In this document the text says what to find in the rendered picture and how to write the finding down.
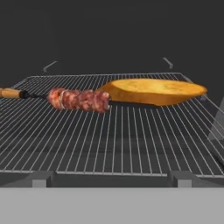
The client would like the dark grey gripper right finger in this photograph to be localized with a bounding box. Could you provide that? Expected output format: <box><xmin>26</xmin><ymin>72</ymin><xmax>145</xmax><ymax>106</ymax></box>
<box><xmin>167</xmin><ymin>170</ymin><xmax>224</xmax><ymax>188</ymax></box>

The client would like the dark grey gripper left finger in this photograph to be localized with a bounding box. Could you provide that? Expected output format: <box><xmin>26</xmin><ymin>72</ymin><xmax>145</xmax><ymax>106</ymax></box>
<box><xmin>2</xmin><ymin>170</ymin><xmax>57</xmax><ymax>188</ymax></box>

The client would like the golden baguette bread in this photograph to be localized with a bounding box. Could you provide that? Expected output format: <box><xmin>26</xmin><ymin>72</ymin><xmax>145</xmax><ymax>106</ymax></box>
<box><xmin>100</xmin><ymin>77</ymin><xmax>208</xmax><ymax>107</ymax></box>

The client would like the dark grey toaster oven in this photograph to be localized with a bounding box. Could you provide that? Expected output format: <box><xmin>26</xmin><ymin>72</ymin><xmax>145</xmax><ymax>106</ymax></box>
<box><xmin>0</xmin><ymin>0</ymin><xmax>224</xmax><ymax>188</ymax></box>

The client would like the silver wire oven rack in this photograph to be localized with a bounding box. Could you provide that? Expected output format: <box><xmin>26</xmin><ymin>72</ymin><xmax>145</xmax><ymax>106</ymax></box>
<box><xmin>0</xmin><ymin>72</ymin><xmax>224</xmax><ymax>179</ymax></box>

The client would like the kebab skewer with wooden handle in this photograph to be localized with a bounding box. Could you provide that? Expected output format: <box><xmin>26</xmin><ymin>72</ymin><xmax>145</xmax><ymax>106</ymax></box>
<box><xmin>0</xmin><ymin>87</ymin><xmax>112</xmax><ymax>114</ymax></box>

